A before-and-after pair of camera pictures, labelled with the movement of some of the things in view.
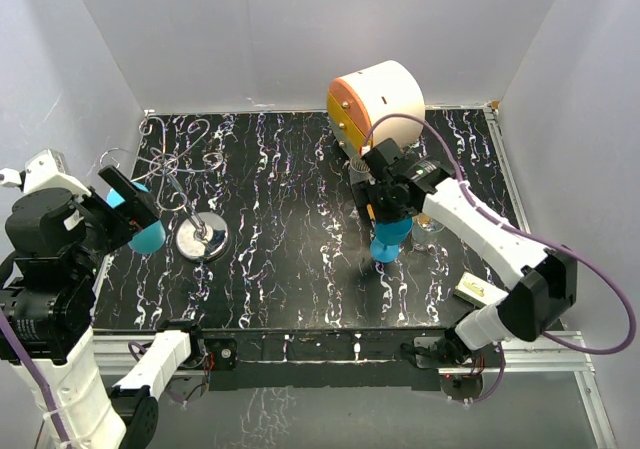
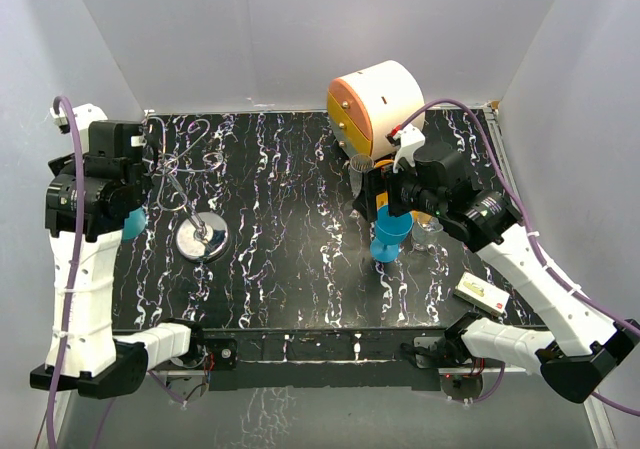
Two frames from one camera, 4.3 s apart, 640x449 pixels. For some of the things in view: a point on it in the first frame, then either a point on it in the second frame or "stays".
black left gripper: (140, 207) → (85, 168)
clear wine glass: (358, 168) stays
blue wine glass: (388, 235) stays
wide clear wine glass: (426, 230) stays
